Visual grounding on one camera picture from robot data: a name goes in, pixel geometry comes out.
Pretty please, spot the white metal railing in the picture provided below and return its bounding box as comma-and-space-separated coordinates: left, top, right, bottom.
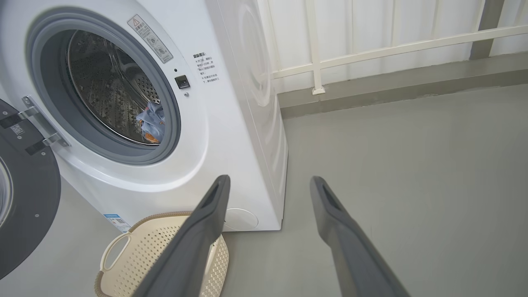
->
264, 0, 528, 95

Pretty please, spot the blue printed garment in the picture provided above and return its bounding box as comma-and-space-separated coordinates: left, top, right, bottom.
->
136, 101, 165, 144

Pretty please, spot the cream perforated laundry basket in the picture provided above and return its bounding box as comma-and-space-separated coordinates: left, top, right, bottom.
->
94, 211, 230, 297

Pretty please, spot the grey warning sticker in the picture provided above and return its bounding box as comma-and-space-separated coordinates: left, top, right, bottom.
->
127, 14, 174, 64

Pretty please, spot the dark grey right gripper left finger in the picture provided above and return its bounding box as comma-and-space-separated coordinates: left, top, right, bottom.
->
132, 174, 231, 297

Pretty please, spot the metal door hinge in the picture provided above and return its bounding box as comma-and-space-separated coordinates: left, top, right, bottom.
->
21, 96, 71, 148

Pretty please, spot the white front-load washing machine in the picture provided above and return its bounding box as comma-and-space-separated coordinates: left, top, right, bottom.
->
0, 0, 289, 232

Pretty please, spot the dark washing machine door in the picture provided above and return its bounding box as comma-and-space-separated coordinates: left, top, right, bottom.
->
0, 98, 61, 280

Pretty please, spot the blue energy label sticker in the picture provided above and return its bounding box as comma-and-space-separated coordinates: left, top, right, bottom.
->
103, 214, 132, 233

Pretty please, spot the steel washer drum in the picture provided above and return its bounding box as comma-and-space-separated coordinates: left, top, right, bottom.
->
66, 30, 165, 146

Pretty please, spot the round white filter cover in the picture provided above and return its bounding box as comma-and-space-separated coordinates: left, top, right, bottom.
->
223, 208, 259, 231

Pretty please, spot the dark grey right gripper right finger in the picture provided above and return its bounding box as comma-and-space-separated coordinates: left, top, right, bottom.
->
310, 176, 411, 297

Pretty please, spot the black printed text label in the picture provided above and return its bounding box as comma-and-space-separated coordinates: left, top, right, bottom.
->
192, 52, 220, 85

